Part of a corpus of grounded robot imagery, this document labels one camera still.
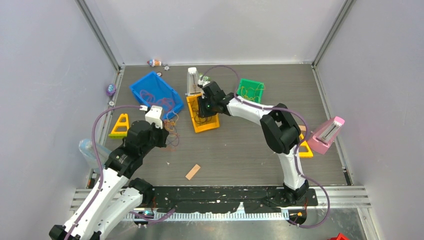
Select dark purple cable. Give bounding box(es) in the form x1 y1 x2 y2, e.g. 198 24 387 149
188 97 216 127

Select yellow triangle block right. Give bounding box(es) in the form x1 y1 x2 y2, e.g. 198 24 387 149
298 141 314 158

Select red orange cable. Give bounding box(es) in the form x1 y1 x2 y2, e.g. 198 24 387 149
139 88 176 114

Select yellow triangle block left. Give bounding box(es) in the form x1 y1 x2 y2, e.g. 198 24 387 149
108 113 130 139

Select clear blue plastic bag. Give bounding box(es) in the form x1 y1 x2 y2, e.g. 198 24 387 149
78 138 112 174

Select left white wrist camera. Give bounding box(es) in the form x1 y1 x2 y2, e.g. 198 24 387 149
139 105 164 129

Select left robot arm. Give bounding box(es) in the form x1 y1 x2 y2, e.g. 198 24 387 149
49 120 169 240

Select yellow cable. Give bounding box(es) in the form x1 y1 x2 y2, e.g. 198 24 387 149
239 83 266 102

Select pink metronome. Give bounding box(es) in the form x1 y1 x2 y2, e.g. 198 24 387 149
306 116 345 155

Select green plastic bin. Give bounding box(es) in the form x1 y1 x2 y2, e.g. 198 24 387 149
236 78 265 104

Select purple lotus toy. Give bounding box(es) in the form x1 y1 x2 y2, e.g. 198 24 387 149
105 83 117 97

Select orange plastic bin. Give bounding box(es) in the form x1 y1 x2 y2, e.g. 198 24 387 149
186 94 220 133

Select blue plastic bin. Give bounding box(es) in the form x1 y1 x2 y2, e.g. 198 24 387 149
129 71 184 120

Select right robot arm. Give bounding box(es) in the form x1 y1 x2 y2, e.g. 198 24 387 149
197 80 309 205

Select white metronome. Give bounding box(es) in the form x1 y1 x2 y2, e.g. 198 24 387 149
186 67 203 96

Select orange purple cables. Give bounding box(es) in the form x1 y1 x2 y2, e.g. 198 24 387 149
162 110 181 152

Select red object bottom edge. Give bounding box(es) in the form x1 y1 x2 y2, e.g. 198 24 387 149
328 233 349 240

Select yellow triangle block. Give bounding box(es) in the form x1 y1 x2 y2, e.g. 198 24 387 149
298 141 314 158
108 113 130 139

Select clown figurine toy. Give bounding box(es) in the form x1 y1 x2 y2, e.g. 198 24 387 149
146 59 163 67

